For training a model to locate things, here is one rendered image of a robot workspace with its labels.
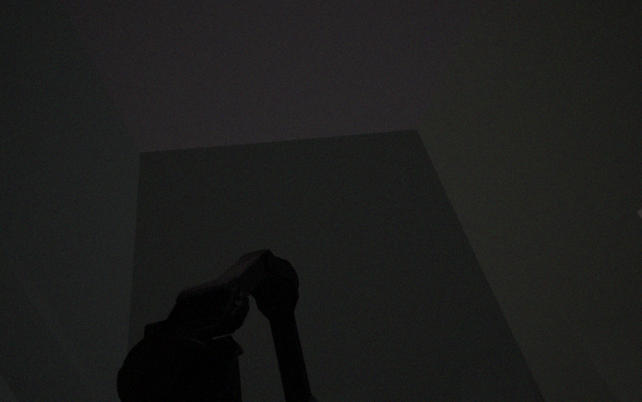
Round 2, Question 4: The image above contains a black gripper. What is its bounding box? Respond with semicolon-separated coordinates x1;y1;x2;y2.
216;397;243;402

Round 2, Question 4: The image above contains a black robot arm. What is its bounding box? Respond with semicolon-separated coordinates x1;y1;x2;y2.
116;249;318;402

